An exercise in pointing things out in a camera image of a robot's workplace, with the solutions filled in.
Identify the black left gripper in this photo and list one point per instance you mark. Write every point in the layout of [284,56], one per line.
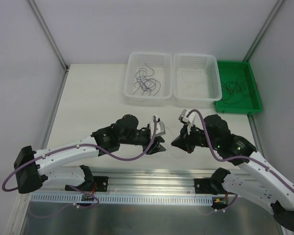
[152,142]

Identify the aluminium table edge rail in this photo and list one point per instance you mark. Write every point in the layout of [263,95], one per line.
[151,182]

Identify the right white perforated basket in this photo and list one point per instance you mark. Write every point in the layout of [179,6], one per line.
[196,80]

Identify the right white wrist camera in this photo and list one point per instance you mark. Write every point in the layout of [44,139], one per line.
[188,118]

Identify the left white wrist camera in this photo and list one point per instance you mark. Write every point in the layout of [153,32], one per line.
[156,127]

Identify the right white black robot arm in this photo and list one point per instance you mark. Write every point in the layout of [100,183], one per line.
[270,190]

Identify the left white perforated basket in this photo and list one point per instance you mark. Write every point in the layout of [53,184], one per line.
[148,78]

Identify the aluminium frame post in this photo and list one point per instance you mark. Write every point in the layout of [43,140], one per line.
[263,29]
[45,29]

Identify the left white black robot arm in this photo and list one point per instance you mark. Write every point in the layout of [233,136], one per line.
[37,168]

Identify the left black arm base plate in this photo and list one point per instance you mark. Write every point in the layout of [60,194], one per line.
[100,183]

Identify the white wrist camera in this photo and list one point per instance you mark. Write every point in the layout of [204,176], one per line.
[188,118]
[156,127]

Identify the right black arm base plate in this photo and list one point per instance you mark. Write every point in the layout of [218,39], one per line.
[202,186]

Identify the white slotted cable duct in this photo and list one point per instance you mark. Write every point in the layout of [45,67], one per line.
[123,199]

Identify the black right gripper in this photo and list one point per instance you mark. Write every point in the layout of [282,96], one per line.
[186,137]

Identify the green plastic tray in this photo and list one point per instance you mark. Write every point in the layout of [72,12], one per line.
[239,89]

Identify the aluminium frame post left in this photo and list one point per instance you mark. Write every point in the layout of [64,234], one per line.
[45,29]

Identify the white perforated basket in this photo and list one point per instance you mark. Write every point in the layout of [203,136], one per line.
[148,78]
[196,80]

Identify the aluminium frame post right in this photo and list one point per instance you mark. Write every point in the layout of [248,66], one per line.
[263,29]

